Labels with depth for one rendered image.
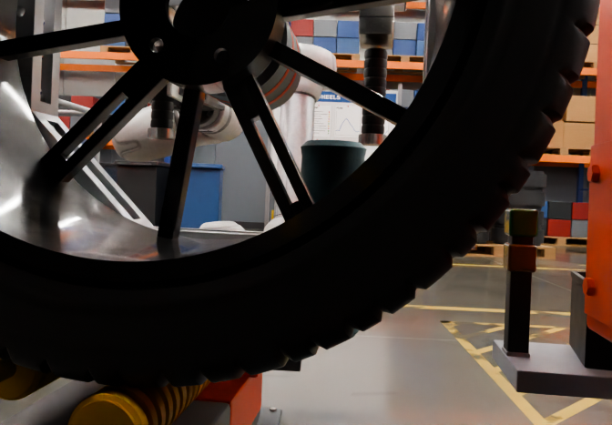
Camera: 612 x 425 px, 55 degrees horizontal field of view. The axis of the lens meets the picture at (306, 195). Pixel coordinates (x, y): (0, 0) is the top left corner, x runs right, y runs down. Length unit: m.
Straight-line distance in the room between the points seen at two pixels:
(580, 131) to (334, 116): 5.39
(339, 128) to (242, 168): 4.89
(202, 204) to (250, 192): 4.77
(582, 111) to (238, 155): 6.11
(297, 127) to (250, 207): 9.63
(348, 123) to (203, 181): 1.73
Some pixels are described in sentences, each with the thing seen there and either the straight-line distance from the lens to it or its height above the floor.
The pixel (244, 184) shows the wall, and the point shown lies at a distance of 11.32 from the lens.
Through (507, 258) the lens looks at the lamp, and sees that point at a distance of 0.89.
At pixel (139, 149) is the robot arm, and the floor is 0.75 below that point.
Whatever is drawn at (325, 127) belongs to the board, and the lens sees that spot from 6.69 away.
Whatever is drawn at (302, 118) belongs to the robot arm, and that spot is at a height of 0.89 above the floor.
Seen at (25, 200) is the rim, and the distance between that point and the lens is 0.58.
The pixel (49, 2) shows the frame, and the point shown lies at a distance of 0.85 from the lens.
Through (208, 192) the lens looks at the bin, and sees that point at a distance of 6.57.
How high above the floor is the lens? 0.67
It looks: level
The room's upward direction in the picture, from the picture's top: 2 degrees clockwise
